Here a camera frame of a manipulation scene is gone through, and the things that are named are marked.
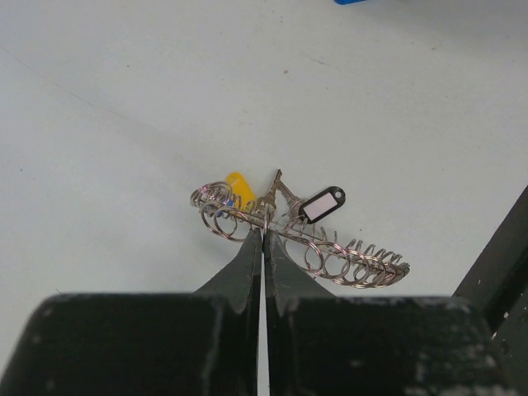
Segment blue key tag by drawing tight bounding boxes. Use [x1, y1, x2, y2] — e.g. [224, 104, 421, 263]
[334, 0, 366, 5]

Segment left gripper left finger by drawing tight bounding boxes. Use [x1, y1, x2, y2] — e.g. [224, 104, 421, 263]
[195, 229, 262, 395]

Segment silver keys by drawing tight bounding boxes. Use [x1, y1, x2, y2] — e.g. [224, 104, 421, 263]
[256, 169, 305, 219]

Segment large silver keyring holder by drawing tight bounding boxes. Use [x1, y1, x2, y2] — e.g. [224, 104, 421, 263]
[190, 181, 410, 289]

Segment yellow key tag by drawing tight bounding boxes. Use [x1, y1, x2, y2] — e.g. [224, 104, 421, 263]
[225, 172, 257, 210]

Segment black key tag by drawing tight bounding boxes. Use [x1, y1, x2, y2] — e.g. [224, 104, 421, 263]
[299, 186, 346, 224]

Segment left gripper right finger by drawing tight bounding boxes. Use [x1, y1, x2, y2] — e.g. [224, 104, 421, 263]
[263, 230, 334, 395]

